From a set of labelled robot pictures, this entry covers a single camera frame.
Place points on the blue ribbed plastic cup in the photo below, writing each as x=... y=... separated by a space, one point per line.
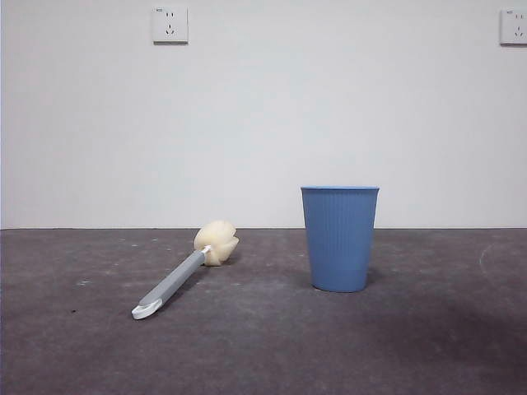
x=339 y=243

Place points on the white wall socket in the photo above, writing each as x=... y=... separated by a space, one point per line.
x=171 y=24
x=514 y=26

